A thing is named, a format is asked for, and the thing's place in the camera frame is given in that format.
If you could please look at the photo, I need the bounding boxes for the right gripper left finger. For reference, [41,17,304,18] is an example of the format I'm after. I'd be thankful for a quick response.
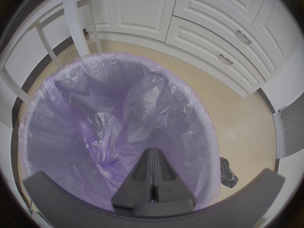
[112,147,155,214]

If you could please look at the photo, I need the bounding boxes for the white wardrobe with drawers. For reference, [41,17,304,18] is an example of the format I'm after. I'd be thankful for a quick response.
[85,0,304,98]

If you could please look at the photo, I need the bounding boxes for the purple plastic bag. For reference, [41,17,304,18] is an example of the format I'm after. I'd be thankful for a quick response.
[19,52,221,211]

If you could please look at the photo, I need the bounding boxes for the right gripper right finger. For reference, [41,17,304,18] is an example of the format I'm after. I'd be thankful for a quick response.
[154,147,196,211]

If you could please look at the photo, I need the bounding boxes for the white chair dark grey seat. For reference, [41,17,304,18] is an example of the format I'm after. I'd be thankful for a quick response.
[0,0,103,105]

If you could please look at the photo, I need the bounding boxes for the white ribbed appliance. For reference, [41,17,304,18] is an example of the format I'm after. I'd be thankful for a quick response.
[273,101,304,160]

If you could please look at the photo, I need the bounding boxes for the crumpled black plastic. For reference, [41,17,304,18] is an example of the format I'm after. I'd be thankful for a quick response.
[220,157,239,189]

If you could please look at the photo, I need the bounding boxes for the grey trash bin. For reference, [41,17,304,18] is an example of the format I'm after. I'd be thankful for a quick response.
[19,52,221,211]

